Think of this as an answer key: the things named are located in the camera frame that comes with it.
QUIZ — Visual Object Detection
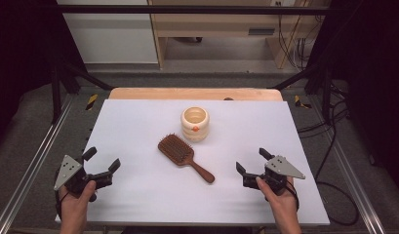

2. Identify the black curtain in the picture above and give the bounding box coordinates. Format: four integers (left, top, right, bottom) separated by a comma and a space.
0, 0, 88, 154
306, 0, 399, 199

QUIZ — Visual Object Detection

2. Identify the hanging cable bundle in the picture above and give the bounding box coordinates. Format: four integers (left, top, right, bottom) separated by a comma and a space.
276, 0, 326, 71

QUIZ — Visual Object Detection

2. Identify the black floor cable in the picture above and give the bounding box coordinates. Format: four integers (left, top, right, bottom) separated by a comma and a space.
297, 81, 361, 227

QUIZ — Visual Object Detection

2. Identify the black diagonal frame strut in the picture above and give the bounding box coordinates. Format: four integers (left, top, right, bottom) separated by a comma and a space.
51, 60, 114, 125
270, 63, 334, 126

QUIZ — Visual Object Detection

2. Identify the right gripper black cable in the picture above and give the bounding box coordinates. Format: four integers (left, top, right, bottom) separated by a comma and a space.
284, 180, 300, 213

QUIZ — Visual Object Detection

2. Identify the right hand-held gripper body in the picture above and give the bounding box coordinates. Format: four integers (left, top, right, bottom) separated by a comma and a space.
242, 155, 306, 197

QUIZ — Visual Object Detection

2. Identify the black horizontal frame bar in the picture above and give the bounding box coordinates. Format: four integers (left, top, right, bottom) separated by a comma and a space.
56, 4, 333, 16

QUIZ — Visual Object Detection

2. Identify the person's left hand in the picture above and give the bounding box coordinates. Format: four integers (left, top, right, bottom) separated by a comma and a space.
59, 179, 98, 222

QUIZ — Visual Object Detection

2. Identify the light wooden desk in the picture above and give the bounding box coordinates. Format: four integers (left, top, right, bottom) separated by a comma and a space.
147, 0, 332, 70

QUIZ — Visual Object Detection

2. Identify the light wooden table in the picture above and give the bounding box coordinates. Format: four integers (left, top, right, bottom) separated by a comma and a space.
107, 87, 284, 102

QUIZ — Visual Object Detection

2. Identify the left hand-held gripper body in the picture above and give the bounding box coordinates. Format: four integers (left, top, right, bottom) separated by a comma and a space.
54, 154, 114, 203

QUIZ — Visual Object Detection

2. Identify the person's right hand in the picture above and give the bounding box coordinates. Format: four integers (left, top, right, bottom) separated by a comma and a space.
255, 175, 300, 222

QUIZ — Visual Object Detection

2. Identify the cream ribbed cup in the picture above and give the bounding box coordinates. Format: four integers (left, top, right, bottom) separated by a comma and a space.
180, 105, 211, 142

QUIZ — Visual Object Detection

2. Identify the brown wooden hairbrush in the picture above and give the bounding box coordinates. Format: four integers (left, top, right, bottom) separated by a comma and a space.
157, 133, 217, 184

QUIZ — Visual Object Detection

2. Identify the white cabinet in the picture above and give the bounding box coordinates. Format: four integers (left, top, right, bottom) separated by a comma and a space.
56, 0, 159, 64

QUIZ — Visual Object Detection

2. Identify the aluminium floor rail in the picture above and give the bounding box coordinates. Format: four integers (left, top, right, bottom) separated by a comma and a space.
0, 94, 75, 234
307, 96, 387, 234

